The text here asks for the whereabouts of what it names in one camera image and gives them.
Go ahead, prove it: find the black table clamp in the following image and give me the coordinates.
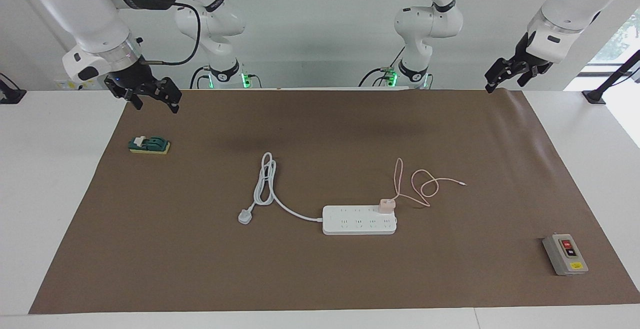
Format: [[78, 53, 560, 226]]
[[0, 73, 27, 105]]

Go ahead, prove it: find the bright window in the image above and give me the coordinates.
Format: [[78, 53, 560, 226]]
[[580, 8, 640, 77]]

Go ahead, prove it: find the pink charging cable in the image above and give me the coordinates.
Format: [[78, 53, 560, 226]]
[[393, 158, 467, 208]]

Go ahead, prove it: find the grey on-off switch box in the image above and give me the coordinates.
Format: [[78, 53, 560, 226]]
[[542, 233, 589, 276]]

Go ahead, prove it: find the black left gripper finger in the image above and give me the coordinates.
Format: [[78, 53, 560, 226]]
[[517, 65, 540, 88], [484, 58, 518, 94]]

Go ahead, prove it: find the brown table mat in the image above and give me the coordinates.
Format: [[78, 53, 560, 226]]
[[28, 88, 640, 315]]

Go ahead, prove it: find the green knife switch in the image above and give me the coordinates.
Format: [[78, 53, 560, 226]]
[[128, 136, 171, 156]]

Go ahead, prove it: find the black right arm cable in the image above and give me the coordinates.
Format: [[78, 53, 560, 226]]
[[140, 3, 202, 67]]

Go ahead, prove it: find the white power strip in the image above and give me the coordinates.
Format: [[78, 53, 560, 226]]
[[322, 205, 398, 236]]

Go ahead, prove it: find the black angled stand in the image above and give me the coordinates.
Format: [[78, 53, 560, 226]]
[[582, 50, 640, 105]]

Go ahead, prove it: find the black base power cable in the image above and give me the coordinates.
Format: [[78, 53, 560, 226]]
[[358, 66, 396, 88], [190, 65, 213, 90]]

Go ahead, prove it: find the white power strip cord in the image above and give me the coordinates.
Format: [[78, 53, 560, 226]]
[[253, 152, 325, 221]]

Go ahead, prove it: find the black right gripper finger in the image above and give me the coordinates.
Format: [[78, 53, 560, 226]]
[[124, 90, 145, 112], [152, 78, 182, 115]]

